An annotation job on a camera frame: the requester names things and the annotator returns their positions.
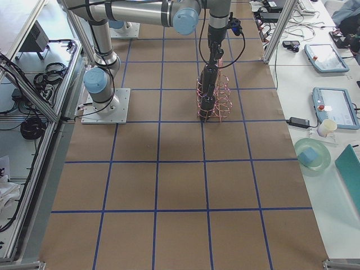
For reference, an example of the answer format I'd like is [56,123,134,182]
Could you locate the black power adapter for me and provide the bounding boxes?
[286,117,310,129]

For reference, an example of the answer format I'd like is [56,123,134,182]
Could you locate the dark wine bottle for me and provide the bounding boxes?
[202,62,218,97]
[199,85,216,122]

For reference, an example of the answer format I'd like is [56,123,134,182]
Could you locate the blue teach pendant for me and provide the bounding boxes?
[312,87,359,130]
[304,44,349,73]

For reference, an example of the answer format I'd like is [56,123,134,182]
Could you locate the aluminium frame post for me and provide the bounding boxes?
[263,0,297,64]

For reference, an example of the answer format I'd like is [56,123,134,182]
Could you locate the crumpled white cloth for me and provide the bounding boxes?
[0,156,21,214]

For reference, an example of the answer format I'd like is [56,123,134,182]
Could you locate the blue teach pendant near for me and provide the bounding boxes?
[312,87,359,130]

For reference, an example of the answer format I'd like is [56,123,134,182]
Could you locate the dark wine bottle in basket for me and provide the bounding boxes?
[199,85,216,122]

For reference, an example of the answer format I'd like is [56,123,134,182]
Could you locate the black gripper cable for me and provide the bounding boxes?
[198,11,246,68]

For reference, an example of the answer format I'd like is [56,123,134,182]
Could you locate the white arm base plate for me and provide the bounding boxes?
[81,88,131,124]
[110,22,140,39]

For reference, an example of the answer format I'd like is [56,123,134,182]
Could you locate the teal board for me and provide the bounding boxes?
[335,144,359,215]

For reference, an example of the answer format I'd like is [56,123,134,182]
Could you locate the blue teach pendant far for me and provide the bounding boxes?
[304,44,349,73]

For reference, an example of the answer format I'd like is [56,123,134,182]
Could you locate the blue foam block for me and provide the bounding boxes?
[297,147,319,166]

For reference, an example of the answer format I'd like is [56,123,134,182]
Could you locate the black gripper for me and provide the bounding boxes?
[208,25,227,61]

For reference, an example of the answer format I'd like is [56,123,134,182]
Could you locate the grey control box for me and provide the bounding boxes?
[19,20,49,53]

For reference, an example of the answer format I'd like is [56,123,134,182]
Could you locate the copper wire wine basket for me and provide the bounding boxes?
[196,71,232,122]

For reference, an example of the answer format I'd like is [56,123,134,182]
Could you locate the black coiled cable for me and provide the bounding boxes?
[20,116,43,141]

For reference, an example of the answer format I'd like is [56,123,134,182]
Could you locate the green glass bowl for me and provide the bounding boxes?
[294,138,331,171]

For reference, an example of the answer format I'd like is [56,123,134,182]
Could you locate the white paper cup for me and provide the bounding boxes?
[317,119,338,137]

